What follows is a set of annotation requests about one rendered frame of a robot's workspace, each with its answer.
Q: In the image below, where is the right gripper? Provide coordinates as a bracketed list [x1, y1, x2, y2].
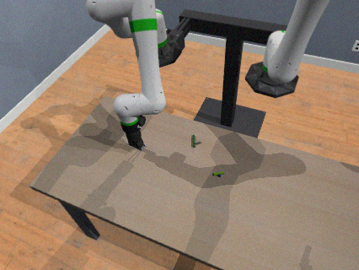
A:
[121, 116, 146, 150]

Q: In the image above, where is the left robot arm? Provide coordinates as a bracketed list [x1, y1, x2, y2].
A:
[258, 0, 330, 86]

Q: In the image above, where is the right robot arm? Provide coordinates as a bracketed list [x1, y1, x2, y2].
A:
[86, 0, 174, 126]

